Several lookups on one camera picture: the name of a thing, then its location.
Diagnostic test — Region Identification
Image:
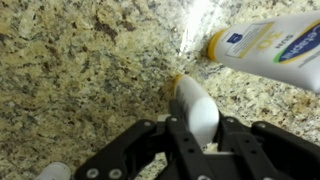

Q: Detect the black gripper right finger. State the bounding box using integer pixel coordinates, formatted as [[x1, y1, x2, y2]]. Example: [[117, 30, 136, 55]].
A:
[[214, 111, 320, 180]]

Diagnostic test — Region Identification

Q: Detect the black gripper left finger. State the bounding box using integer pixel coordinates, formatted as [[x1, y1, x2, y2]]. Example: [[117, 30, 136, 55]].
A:
[[74, 99, 214, 180]]

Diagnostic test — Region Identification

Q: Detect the small white bottle yellow cap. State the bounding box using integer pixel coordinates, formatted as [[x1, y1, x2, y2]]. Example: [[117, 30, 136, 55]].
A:
[[172, 73, 220, 148]]

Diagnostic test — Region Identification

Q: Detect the white Cetaphil tube yellow cap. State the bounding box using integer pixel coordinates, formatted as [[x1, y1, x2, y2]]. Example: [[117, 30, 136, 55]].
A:
[[206, 10, 320, 94]]

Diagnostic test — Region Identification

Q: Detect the white blue CeraVe tube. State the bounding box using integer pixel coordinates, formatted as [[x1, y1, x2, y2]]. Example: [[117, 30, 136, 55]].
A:
[[34, 161, 72, 180]]

